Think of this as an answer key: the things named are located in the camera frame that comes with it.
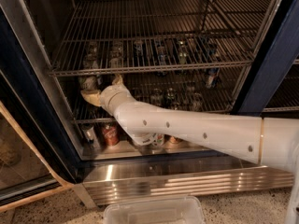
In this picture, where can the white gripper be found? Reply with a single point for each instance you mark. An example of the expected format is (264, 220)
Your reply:
(106, 96)

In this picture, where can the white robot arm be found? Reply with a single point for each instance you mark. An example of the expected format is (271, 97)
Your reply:
(270, 142)

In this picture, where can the white can middle shelf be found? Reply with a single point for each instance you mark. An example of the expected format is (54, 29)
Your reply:
(116, 54)

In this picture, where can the red cola can bottom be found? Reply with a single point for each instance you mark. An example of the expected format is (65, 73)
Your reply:
(110, 133)

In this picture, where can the silver can bottom left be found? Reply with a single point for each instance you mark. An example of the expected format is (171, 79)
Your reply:
(90, 135)

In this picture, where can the blue can middle shelf centre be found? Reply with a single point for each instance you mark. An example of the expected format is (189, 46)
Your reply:
(161, 57)

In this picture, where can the blue can shelf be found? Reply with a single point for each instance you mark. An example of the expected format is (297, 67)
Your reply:
(161, 57)
(211, 77)

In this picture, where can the orange can bottom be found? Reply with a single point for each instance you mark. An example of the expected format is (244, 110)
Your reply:
(174, 140)

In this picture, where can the open glass fridge door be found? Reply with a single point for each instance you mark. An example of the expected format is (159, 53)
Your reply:
(33, 141)

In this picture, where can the stainless fridge base grille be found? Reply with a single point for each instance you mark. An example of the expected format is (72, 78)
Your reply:
(193, 176)

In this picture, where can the blue can middle shelf right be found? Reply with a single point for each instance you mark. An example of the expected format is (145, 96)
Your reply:
(211, 77)

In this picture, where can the blue fridge centre pillar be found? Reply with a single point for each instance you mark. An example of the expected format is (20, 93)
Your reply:
(273, 61)

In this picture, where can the clear plastic bin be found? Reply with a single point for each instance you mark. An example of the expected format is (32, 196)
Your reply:
(175, 210)

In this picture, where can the top wire shelf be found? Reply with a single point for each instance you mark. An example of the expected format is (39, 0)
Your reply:
(195, 34)

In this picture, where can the wire shelf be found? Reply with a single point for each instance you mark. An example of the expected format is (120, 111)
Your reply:
(218, 99)
(195, 34)

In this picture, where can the middle wire shelf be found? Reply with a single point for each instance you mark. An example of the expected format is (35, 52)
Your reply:
(218, 99)

